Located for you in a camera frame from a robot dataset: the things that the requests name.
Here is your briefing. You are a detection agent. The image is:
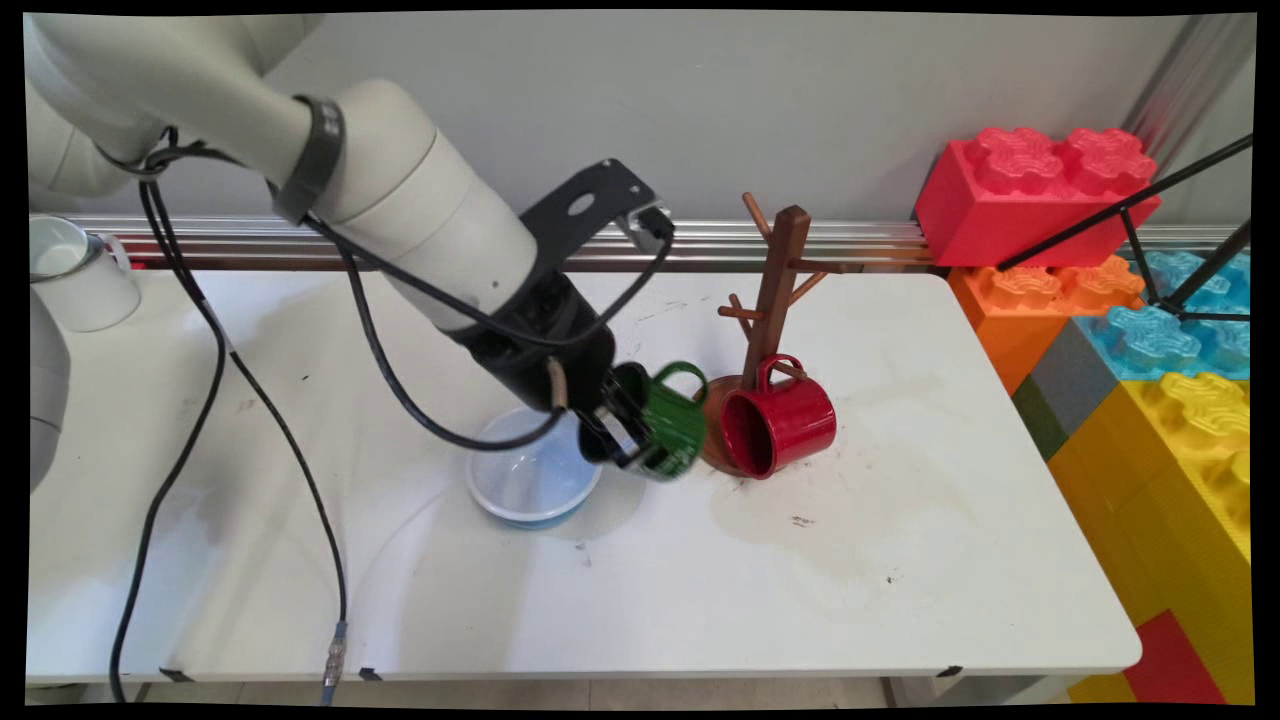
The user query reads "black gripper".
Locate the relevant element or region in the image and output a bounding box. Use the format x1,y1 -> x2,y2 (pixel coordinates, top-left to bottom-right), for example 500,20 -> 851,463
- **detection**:
447,268 -> 656,473

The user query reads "green enamel mug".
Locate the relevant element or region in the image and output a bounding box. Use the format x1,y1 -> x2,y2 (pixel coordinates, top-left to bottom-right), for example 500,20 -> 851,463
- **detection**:
580,360 -> 711,483

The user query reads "clear plastic bowl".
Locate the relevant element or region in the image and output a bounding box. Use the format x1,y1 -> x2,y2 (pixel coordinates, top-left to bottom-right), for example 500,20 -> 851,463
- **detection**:
466,404 -> 605,530

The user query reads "red enamel mug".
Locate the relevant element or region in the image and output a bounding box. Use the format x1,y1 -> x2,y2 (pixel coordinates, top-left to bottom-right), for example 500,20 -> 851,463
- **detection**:
720,353 -> 838,479

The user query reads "brown wooden mug tree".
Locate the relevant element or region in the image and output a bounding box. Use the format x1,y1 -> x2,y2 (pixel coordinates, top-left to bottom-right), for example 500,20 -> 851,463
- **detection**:
698,192 -> 851,479

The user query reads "big orange toy block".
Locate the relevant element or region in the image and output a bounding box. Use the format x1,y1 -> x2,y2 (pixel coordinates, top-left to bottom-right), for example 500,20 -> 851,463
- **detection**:
947,255 -> 1147,396

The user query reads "big dark green toy block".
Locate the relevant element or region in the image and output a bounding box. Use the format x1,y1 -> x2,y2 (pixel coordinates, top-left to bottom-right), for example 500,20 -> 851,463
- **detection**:
1011,374 -> 1070,462

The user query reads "big red toy block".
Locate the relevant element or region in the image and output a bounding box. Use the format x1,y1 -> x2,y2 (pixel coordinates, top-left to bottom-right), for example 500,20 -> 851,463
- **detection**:
914,126 -> 1163,269

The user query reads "big light blue toy block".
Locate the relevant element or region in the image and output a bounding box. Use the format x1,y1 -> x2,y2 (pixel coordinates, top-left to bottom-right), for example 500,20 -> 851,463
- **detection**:
1075,250 -> 1253,382

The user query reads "black tripod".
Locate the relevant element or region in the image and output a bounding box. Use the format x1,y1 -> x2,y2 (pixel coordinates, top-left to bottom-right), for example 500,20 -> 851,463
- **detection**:
997,133 -> 1256,324

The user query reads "big yellow toy block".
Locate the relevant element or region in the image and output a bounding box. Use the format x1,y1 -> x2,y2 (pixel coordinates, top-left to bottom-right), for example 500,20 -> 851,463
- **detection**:
1047,372 -> 1256,706

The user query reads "white mug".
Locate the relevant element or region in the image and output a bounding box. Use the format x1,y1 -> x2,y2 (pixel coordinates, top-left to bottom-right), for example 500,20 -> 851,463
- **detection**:
28,214 -> 142,334

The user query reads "small red toy block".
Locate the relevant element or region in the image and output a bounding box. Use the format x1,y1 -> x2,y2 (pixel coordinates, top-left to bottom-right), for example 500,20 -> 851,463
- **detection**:
1122,610 -> 1227,706

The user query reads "upright aluminium profile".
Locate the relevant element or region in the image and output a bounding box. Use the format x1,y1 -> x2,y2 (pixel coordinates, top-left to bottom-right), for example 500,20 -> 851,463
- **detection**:
1120,14 -> 1257,173

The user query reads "black camera cable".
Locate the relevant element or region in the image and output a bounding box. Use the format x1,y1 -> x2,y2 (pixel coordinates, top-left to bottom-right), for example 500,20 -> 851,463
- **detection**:
300,212 -> 676,351

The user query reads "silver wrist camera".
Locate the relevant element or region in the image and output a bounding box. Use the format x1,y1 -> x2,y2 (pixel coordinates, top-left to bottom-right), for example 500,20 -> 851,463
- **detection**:
618,203 -> 677,253

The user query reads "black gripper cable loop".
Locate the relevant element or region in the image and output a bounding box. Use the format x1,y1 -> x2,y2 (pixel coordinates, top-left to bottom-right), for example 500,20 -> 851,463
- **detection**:
333,240 -> 569,453

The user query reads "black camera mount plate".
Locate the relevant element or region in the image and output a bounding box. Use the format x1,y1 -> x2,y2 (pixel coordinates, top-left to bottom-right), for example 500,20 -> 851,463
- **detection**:
518,158 -> 661,269

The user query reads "horizontal aluminium rail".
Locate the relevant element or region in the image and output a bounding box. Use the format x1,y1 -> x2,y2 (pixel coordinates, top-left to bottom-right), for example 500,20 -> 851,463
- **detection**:
50,214 -> 1253,274

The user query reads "black cable with metal connector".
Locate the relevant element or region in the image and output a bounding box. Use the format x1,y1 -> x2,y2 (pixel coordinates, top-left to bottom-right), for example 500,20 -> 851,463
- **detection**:
140,130 -> 349,673

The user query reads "black cable strap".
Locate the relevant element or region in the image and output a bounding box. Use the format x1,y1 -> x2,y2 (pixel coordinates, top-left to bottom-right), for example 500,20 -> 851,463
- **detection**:
268,94 -> 347,227

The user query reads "long black cable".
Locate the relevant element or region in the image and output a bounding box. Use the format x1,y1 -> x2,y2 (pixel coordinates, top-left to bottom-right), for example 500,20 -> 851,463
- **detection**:
108,180 -> 229,704

